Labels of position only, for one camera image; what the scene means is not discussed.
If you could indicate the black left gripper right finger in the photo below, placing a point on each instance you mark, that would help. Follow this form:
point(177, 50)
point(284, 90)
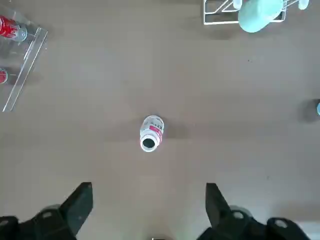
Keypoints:
point(217, 210)

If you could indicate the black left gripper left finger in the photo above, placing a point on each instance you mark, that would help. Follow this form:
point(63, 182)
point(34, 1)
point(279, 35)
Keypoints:
point(75, 207)

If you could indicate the white juice bottle red label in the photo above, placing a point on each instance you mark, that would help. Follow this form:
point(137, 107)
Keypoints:
point(151, 127)

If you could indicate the light blue ceramic cup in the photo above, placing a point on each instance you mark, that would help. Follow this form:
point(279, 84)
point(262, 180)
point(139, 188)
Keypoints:
point(318, 108)

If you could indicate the red cola bottle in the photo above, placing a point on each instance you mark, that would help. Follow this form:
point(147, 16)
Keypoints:
point(3, 76)
point(10, 28)

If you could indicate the clear acrylic bottle shelf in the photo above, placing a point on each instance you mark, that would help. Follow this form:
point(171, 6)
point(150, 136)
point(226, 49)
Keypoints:
point(32, 47)

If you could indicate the mint green cup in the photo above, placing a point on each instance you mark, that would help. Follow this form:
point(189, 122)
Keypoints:
point(257, 15)

